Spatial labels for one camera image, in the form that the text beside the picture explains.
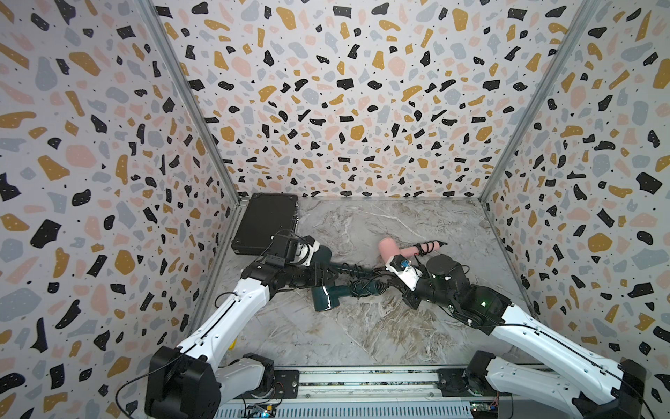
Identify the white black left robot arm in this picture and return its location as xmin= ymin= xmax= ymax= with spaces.
xmin=144 ymin=232 xmax=332 ymax=418

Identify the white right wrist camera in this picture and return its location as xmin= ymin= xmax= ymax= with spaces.
xmin=386 ymin=254 xmax=422 ymax=292

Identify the pink hair dryer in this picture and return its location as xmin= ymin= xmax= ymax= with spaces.
xmin=378 ymin=237 xmax=445 ymax=263

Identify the black power cord with plug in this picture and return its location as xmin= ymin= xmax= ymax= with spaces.
xmin=412 ymin=239 xmax=448 ymax=258

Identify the aluminium corner post left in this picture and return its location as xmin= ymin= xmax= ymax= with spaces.
xmin=133 ymin=0 xmax=242 ymax=203

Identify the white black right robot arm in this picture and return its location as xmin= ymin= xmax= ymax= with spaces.
xmin=387 ymin=254 xmax=647 ymax=418

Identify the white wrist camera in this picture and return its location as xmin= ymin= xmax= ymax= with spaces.
xmin=292 ymin=237 xmax=320 ymax=266
xmin=386 ymin=254 xmax=422 ymax=292

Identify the aluminium corner post right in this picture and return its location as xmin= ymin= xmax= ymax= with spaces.
xmin=478 ymin=0 xmax=598 ymax=206

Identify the aluminium corner post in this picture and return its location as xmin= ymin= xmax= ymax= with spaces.
xmin=133 ymin=0 xmax=242 ymax=203
xmin=478 ymin=0 xmax=598 ymax=206

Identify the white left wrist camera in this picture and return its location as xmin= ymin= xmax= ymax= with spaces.
xmin=292 ymin=237 xmax=320 ymax=266

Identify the black flat case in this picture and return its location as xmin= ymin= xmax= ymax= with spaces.
xmin=231 ymin=193 xmax=298 ymax=256

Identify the dark green hair dryer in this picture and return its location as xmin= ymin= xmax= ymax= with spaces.
xmin=311 ymin=245 xmax=333 ymax=265
xmin=312 ymin=279 xmax=389 ymax=313

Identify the black cord of green dryer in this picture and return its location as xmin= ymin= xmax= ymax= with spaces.
xmin=323 ymin=261 xmax=394 ymax=300

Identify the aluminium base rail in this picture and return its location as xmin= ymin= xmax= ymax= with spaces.
xmin=140 ymin=363 xmax=593 ymax=419

